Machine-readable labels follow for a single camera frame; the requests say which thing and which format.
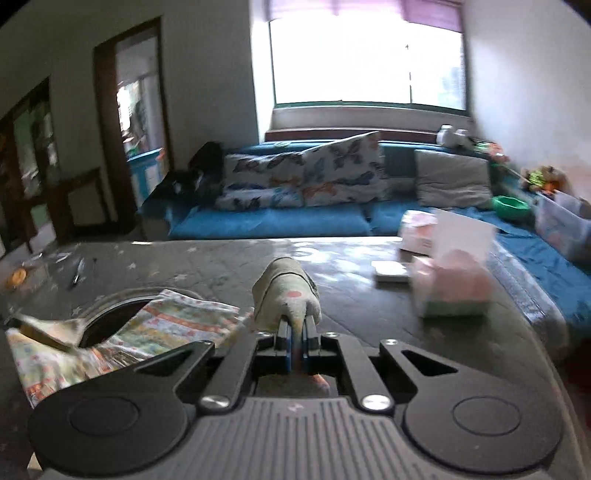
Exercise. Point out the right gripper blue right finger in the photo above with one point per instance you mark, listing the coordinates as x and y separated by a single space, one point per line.
310 341

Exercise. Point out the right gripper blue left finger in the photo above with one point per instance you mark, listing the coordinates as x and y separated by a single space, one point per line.
283 346

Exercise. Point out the colourful patterned baby garment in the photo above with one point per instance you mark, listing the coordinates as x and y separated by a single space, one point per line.
49 354

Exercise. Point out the flat white box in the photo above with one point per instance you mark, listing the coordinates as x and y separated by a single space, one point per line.
391 271

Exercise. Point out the rear pink tissue pack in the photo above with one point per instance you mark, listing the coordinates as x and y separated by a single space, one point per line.
416 231

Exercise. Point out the pink tissue pack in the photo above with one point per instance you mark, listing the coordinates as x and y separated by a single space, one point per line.
416 231
453 279

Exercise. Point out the lower flat butterfly pillow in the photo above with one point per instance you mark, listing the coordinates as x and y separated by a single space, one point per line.
248 199

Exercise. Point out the flat butterfly pillow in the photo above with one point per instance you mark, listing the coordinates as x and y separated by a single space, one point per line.
248 199
241 171

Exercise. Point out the front pink tissue pack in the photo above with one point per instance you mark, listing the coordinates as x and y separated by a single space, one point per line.
453 279

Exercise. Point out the upper flat butterfly pillow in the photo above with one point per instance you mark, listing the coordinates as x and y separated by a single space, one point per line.
241 171

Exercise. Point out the upright butterfly pillow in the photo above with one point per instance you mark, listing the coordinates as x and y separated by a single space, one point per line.
350 170

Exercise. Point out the round black induction cooktop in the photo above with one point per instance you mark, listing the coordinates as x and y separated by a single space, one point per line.
108 320

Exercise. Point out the black bag on sofa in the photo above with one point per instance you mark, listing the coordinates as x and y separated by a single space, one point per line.
201 182

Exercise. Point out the grey cushion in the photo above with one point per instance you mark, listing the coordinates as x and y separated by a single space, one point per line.
452 181

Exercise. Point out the blue white cabinet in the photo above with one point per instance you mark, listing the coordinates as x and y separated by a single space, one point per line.
146 172

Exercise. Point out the green plastic bowl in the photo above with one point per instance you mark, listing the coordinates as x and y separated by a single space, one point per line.
511 208

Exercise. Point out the grey plush toy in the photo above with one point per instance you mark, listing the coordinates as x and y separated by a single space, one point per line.
451 137

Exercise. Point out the blue sofa bench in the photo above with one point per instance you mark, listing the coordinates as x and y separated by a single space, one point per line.
565 283

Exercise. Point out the clear plastic storage box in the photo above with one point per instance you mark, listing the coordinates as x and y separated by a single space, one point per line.
563 221

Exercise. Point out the green orange plush toys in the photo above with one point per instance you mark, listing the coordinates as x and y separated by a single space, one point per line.
545 179

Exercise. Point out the wooden door frame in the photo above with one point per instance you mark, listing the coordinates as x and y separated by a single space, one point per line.
131 107

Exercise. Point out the window with green frame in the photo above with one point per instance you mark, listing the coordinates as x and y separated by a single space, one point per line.
403 53

